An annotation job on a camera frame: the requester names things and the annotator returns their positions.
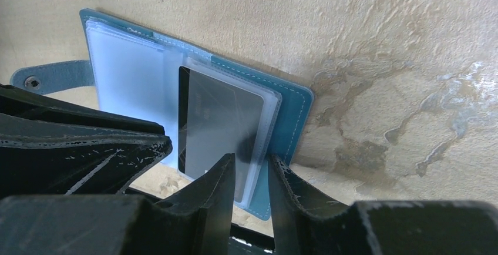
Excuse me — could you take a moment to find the blue card holder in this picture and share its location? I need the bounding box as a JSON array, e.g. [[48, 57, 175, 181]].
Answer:
[[10, 9, 314, 220]]

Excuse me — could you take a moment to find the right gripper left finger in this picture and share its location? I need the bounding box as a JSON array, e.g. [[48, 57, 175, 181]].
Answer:
[[1, 153, 235, 254]]

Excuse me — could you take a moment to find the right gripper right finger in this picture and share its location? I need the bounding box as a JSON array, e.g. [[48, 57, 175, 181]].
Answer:
[[268, 155, 497, 254]]

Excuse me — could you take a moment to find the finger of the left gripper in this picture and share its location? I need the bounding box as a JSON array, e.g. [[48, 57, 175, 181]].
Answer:
[[1, 114, 172, 197], [1, 85, 165, 135]]

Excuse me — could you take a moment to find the black card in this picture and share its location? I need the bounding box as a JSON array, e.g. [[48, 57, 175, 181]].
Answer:
[[178, 66, 264, 203]]

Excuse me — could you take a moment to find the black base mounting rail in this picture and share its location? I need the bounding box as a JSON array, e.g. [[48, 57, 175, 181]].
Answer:
[[120, 182, 275, 254]]

